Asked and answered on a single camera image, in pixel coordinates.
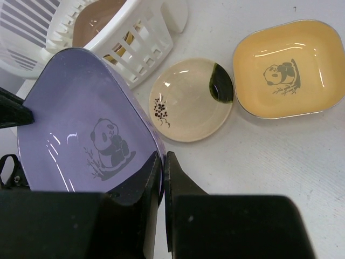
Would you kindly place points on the yellow square plate in bin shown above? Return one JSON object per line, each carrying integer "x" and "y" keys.
{"x": 119, "y": 49}

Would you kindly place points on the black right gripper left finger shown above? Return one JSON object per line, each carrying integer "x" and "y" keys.
{"x": 117, "y": 224}

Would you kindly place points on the yellow square panda plate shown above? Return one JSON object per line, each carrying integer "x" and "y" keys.
{"x": 289, "y": 70}

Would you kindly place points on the white plastic basket bin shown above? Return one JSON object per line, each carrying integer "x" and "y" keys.
{"x": 32, "y": 32}

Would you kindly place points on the cream round flower plate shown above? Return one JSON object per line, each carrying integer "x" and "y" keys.
{"x": 191, "y": 100}

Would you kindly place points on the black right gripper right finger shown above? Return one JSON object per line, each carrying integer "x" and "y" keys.
{"x": 202, "y": 225}

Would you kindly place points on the purple square panda plate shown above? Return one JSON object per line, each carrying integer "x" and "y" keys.
{"x": 89, "y": 133}

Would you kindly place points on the brown square panda plate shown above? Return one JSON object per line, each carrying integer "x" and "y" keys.
{"x": 93, "y": 19}

